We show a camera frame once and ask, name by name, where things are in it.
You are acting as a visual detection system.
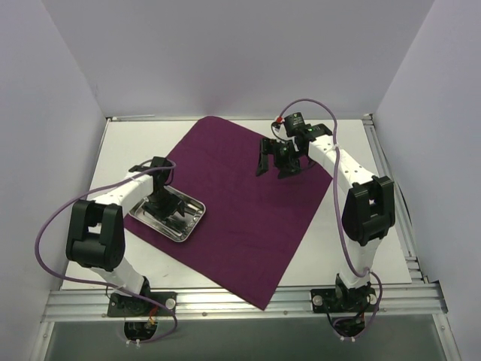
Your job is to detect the steel instrument tray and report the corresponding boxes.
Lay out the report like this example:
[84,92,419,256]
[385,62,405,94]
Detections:
[129,186,206,243]

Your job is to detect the purple cloth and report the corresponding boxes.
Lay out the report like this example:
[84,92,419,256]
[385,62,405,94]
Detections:
[124,117,331,309]

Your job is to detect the steel surgical scissors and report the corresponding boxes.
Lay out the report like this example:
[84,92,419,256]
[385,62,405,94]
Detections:
[181,202,204,214]

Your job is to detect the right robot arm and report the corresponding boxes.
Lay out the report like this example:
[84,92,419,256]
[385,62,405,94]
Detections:
[256,120,395,311]

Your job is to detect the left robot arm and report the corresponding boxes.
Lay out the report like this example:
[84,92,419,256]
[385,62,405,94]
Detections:
[65,156,205,315]

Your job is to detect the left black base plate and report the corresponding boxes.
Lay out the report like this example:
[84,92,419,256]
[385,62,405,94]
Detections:
[107,291,177,317]

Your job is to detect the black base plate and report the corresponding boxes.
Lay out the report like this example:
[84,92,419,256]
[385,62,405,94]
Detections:
[107,291,177,317]
[310,287,377,314]

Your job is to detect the aluminium right rail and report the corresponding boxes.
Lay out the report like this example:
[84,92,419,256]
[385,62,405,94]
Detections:
[362,114,428,284]

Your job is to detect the aluminium rail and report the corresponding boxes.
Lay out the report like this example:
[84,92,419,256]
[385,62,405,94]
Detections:
[362,114,428,284]
[42,283,448,322]

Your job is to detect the aluminium front rail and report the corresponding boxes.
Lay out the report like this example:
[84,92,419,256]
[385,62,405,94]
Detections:
[42,283,448,322]

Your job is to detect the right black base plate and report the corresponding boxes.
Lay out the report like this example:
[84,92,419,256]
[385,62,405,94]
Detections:
[310,287,377,314]

